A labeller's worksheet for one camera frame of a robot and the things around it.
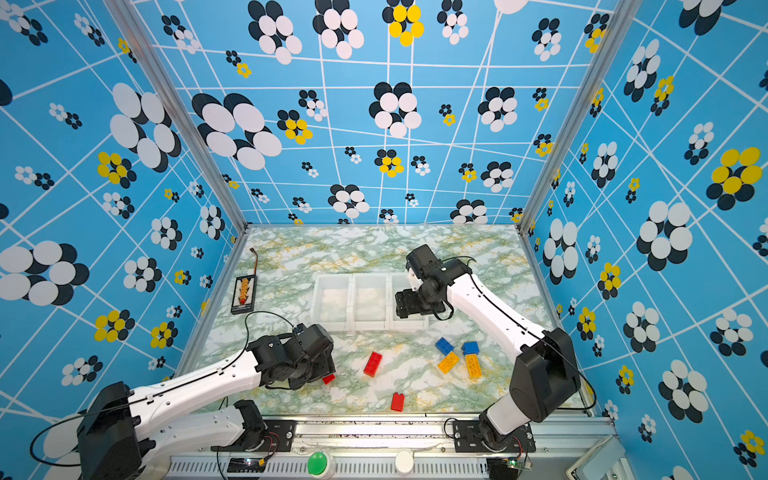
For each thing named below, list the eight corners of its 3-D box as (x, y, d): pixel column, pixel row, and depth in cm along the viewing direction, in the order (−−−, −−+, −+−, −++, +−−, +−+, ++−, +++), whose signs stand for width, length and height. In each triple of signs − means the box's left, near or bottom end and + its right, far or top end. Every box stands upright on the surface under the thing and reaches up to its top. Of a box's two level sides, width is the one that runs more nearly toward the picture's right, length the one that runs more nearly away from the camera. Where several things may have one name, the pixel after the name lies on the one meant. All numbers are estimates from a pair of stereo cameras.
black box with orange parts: (233, 315, 98) (230, 311, 96) (238, 281, 106) (235, 277, 105) (254, 311, 99) (251, 308, 97) (257, 277, 107) (254, 273, 105)
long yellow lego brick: (468, 379, 84) (470, 377, 83) (465, 357, 88) (466, 354, 87) (481, 379, 84) (483, 377, 83) (477, 357, 88) (478, 354, 87)
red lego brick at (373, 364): (362, 373, 86) (362, 371, 84) (372, 353, 89) (371, 350, 88) (374, 378, 85) (374, 376, 83) (383, 357, 89) (383, 355, 87)
